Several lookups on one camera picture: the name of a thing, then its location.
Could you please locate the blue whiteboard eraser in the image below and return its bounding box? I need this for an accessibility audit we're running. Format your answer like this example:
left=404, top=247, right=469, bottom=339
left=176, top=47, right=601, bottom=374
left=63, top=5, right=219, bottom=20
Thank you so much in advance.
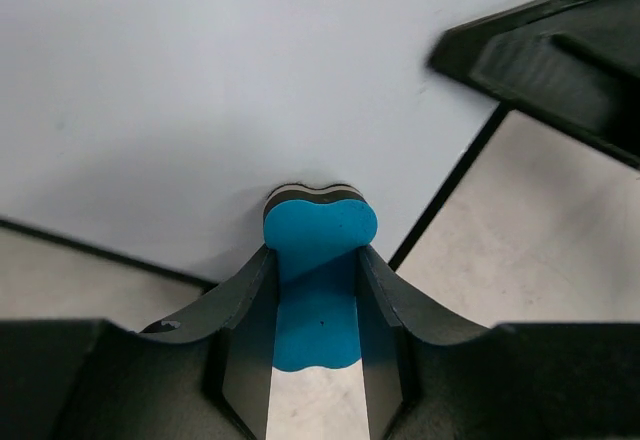
left=263, top=183, right=378, bottom=373

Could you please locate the black framed whiteboard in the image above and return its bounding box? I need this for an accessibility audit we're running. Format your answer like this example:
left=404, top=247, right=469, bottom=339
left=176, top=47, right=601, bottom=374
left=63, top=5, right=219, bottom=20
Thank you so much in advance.
left=1, top=0, right=529, bottom=279

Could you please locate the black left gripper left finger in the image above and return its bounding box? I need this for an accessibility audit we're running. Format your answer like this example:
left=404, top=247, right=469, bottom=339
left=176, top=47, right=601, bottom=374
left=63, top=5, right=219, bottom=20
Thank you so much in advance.
left=141, top=246, right=279, bottom=439

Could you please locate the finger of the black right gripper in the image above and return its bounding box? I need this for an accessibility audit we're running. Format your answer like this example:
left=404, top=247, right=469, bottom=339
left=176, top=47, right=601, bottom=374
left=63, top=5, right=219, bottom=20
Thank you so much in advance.
left=428, top=0, right=639, bottom=168

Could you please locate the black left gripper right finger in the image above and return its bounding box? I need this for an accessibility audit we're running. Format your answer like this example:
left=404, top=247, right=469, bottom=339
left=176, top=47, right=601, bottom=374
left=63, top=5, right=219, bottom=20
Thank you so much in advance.
left=356, top=247, right=493, bottom=439

